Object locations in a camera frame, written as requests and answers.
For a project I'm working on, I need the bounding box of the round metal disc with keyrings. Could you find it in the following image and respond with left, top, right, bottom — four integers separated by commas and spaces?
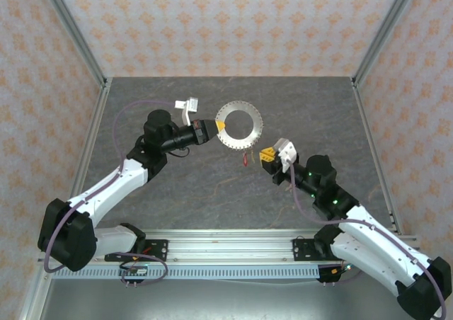
214, 100, 265, 152

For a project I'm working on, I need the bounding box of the small black control board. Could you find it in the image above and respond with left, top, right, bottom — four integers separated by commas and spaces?
118, 262, 149, 277
320, 265, 351, 282

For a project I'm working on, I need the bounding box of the aluminium frame side rail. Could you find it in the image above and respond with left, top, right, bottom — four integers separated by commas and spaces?
21, 79, 113, 320
352, 79, 403, 236

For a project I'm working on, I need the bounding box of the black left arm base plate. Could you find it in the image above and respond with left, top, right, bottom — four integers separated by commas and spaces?
139, 239, 169, 263

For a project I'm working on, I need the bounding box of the white slotted cable tray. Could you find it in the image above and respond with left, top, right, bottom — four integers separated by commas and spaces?
45, 263, 355, 281

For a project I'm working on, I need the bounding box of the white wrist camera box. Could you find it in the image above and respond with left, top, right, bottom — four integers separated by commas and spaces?
174, 96, 200, 127
274, 138, 297, 168

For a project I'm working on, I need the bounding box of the aluminium frame post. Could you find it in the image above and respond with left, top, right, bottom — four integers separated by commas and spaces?
38, 0, 109, 86
352, 0, 422, 86

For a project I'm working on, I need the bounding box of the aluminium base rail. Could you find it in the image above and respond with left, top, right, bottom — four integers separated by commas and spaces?
95, 227, 422, 264

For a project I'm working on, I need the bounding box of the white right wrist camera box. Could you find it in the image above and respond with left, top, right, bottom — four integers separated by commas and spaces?
274, 138, 297, 168

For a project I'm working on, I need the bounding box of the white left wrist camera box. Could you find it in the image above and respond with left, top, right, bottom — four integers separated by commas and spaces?
174, 96, 200, 127

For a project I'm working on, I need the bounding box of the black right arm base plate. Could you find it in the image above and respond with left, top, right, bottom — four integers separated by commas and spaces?
292, 237, 321, 263

